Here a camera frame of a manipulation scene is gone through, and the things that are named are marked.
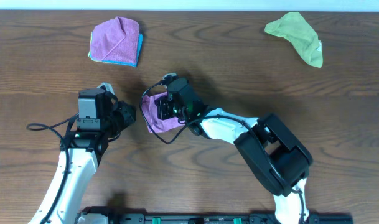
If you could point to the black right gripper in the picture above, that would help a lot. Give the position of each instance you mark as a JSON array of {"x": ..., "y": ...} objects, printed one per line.
[{"x": 162, "y": 104}]

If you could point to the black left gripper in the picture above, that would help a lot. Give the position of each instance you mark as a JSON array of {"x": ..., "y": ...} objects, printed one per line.
[{"x": 129, "y": 111}]

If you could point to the purple microfibre cloth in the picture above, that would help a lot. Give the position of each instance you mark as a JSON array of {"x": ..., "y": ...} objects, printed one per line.
[{"x": 150, "y": 112}]

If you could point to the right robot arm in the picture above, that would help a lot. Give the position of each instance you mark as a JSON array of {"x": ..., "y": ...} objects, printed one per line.
[{"x": 278, "y": 160}]

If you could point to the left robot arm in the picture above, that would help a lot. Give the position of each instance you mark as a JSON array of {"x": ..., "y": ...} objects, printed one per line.
[{"x": 100, "y": 119}]

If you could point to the folded purple cloth on stack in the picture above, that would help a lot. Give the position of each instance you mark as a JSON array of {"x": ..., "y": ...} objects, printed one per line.
[{"x": 115, "y": 39}]

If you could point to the folded blue cloth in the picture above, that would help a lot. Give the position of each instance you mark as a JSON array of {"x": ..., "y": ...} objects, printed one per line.
[{"x": 140, "y": 42}]

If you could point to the green microfibre cloth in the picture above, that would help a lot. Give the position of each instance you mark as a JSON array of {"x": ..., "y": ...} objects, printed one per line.
[{"x": 296, "y": 30}]

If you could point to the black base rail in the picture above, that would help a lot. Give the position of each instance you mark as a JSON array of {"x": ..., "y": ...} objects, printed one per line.
[{"x": 109, "y": 216}]

